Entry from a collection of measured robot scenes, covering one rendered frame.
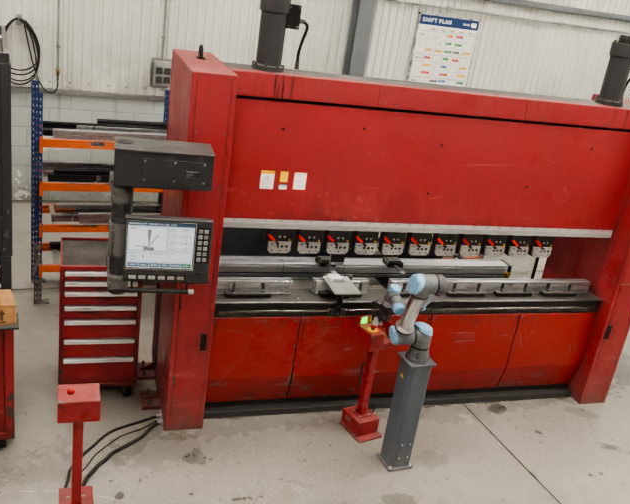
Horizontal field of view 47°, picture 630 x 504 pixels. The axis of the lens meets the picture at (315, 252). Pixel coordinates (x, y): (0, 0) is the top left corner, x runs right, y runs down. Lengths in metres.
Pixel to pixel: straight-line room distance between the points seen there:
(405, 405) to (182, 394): 1.41
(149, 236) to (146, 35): 4.90
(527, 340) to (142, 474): 2.94
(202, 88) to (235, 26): 4.70
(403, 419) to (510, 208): 1.67
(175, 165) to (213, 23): 5.02
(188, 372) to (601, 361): 3.21
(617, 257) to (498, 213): 1.06
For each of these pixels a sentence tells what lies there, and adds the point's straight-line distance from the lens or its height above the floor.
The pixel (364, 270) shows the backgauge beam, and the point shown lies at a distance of 5.25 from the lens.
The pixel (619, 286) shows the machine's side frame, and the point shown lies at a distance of 5.86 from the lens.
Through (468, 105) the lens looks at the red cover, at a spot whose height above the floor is 2.22.
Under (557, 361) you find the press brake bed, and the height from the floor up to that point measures 0.34.
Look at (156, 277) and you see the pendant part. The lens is 3.95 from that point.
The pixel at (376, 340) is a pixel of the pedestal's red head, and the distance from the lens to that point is 4.74.
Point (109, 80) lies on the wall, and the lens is 8.54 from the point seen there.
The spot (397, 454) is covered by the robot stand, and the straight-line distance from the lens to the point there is 4.83.
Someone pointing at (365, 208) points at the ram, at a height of 1.50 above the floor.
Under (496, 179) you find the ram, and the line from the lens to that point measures 5.14.
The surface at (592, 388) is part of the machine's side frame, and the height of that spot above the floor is 0.15.
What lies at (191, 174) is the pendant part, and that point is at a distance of 3.78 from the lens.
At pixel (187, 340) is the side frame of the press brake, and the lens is 4.59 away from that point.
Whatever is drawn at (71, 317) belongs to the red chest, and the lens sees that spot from 4.87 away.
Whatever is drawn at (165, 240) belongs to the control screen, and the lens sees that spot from 3.87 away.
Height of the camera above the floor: 2.91
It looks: 21 degrees down
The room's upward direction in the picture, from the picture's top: 9 degrees clockwise
